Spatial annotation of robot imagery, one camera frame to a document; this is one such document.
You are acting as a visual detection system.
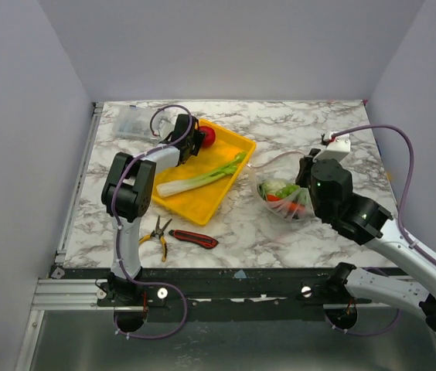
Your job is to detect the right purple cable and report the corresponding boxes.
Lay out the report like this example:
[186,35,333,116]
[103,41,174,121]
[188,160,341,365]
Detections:
[320,124,436,336]

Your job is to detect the green toy cabbage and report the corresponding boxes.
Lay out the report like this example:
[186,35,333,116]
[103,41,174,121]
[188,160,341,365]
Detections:
[258,179,286,195]

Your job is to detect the green toy grapes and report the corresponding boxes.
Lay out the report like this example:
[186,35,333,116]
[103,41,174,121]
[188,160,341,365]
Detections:
[275,183,300,199]

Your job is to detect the purple cable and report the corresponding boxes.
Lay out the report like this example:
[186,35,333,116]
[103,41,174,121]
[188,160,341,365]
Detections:
[320,124,436,336]
[110,104,199,340]

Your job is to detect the black metal base rail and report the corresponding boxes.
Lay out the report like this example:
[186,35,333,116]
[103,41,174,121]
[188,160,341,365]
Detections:
[51,267,354,322]

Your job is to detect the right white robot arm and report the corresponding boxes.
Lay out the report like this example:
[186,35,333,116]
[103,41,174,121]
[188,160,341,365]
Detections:
[295,149,436,332]

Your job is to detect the aluminium extrusion frame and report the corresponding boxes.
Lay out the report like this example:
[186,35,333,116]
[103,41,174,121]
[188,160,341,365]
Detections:
[31,279,98,311]

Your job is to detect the yellow handled pliers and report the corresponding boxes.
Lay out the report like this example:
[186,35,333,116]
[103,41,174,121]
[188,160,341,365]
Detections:
[138,214,173,263]

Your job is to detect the red toy tomato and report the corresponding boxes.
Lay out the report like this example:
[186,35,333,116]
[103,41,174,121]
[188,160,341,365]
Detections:
[199,126,216,148]

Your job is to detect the red black utility knife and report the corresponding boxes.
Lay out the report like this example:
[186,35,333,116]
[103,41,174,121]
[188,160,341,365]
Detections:
[169,230,219,250]

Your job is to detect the toy celery bunch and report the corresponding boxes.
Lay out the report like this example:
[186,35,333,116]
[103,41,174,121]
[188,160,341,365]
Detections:
[156,152,247,198]

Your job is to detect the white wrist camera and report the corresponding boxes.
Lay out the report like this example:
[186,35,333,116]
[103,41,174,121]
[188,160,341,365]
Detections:
[314,132,351,162]
[152,118,174,139]

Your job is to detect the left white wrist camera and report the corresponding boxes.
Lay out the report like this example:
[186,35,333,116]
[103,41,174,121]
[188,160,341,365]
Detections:
[152,118,174,139]

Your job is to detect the clear plastic screw box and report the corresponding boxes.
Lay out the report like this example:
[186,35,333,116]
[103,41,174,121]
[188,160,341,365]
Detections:
[113,105,165,139]

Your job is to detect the red toy chili pepper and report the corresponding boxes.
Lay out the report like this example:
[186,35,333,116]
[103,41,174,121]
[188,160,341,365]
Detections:
[266,194,305,213]

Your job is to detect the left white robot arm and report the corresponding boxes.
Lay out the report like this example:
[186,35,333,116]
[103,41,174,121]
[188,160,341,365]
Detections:
[101,113,203,305]

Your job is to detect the clear zip top bag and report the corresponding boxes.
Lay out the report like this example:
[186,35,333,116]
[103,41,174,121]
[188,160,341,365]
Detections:
[245,151,314,222]

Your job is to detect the yellow plastic tray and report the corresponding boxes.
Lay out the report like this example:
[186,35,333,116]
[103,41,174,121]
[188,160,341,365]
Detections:
[152,118,256,226]

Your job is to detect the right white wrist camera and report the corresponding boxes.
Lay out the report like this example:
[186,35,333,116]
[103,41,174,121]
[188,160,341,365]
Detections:
[314,132,351,162]

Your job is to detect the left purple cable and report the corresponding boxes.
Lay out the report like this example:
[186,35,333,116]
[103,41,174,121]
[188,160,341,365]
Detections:
[110,104,199,340]

